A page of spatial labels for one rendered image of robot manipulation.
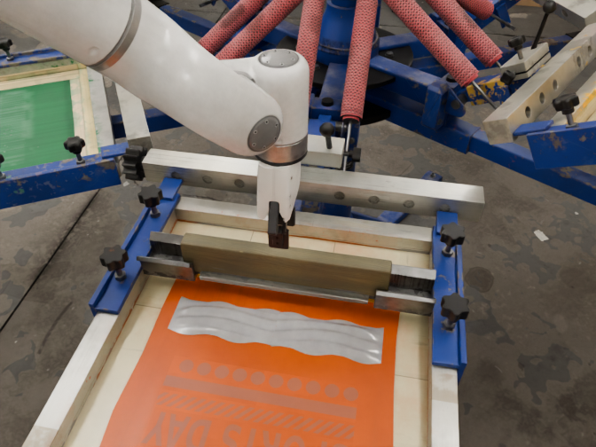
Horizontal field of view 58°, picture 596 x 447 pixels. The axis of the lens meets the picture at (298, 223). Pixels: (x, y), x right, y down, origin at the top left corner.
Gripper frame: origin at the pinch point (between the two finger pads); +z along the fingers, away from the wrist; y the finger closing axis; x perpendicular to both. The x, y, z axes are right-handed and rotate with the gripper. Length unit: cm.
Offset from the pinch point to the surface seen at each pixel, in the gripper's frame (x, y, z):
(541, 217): 93, -140, 110
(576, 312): 99, -86, 110
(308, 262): 4.5, 1.2, 6.0
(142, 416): -15.8, 26.8, 16.5
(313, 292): 5.8, 2.3, 12.1
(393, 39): 14, -92, 9
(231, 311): -7.8, 6.6, 15.5
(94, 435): -21.5, 30.8, 16.5
